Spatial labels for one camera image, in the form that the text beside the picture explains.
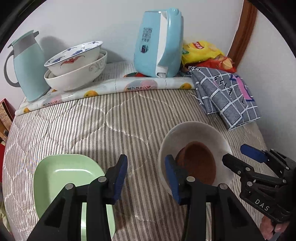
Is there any blue red patterned bowl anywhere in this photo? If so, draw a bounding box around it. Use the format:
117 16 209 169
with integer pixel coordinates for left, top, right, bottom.
44 41 104 77

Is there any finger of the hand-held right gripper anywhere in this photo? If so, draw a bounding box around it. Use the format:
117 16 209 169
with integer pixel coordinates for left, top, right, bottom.
222 153 287 189
240 144 296 179

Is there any plain white bowl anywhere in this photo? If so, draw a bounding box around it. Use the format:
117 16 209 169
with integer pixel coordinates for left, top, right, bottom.
158 122 234 197

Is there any light green cloth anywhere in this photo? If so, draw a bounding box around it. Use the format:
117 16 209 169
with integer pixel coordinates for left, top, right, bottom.
0 202 11 230

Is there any patterned box with red edge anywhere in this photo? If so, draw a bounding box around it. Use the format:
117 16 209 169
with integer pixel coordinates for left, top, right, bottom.
0 98 16 132

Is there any small brown bowl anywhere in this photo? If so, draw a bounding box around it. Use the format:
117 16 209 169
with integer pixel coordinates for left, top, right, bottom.
179 141 217 186
175 145 188 166

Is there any striped quilted tablecloth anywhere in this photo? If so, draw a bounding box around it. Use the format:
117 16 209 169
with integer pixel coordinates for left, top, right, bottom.
1 89 275 241

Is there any brown wooden door frame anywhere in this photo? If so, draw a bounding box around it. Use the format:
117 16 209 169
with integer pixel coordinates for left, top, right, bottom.
227 0 258 67

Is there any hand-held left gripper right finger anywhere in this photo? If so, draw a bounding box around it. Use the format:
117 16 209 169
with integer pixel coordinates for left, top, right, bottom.
165 155 264 241

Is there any fruit print table mat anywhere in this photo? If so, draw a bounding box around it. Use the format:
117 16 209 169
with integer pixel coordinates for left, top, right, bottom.
15 61 196 116

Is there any white bowl with grey swirls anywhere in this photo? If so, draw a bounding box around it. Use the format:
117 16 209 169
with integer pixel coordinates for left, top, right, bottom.
44 50 108 91

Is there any light blue electric kettle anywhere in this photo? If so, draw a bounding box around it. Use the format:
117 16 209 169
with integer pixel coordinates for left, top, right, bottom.
133 7 185 78

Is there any light blue thermos jug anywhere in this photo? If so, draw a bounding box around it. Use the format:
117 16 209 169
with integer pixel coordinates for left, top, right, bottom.
4 30 50 102

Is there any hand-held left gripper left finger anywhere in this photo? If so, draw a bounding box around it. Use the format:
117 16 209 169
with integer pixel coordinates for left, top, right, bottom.
26 154 128 241

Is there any person's right hand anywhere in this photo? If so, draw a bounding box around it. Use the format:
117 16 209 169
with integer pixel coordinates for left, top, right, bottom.
262 214 286 235

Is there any yellow chip bag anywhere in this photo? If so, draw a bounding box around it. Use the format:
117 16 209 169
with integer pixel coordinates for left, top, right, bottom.
181 40 225 66

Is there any grey checked cloth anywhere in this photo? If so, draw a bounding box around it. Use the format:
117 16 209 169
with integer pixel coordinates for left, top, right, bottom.
188 66 262 131

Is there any red chip bag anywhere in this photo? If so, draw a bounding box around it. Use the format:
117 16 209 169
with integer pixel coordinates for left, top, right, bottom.
185 55 237 73

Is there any green plate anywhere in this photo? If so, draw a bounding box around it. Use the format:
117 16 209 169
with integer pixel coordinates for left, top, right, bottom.
33 155 116 240

